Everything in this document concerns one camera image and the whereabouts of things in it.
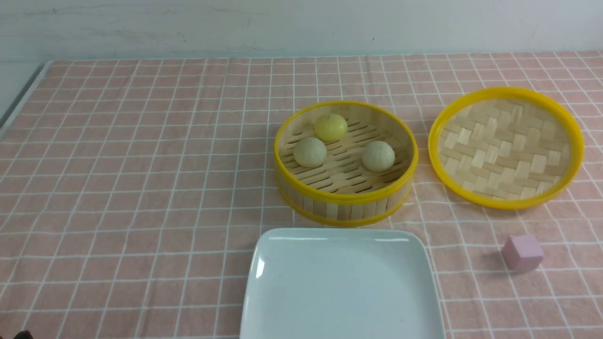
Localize yellow-rimmed bamboo steamer basket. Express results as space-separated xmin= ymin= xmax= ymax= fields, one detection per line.
xmin=273 ymin=101 xmax=419 ymax=227

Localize yellow steamed bun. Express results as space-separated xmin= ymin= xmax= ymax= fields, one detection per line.
xmin=314 ymin=113 xmax=348 ymax=142

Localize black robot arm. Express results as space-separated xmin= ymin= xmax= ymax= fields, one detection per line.
xmin=13 ymin=330 xmax=33 ymax=339

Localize white steamed bun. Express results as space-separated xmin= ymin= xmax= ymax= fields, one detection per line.
xmin=362 ymin=141 xmax=395 ymax=172
xmin=293 ymin=137 xmax=327 ymax=168

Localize white square plate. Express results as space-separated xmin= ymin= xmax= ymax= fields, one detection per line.
xmin=239 ymin=227 xmax=446 ymax=339

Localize pink cube block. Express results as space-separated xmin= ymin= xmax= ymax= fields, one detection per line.
xmin=500 ymin=234 xmax=544 ymax=273

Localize yellow-rimmed woven steamer lid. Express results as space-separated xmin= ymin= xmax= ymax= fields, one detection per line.
xmin=428 ymin=87 xmax=585 ymax=210

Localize pink checkered tablecloth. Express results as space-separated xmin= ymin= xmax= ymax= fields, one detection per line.
xmin=0 ymin=51 xmax=602 ymax=339

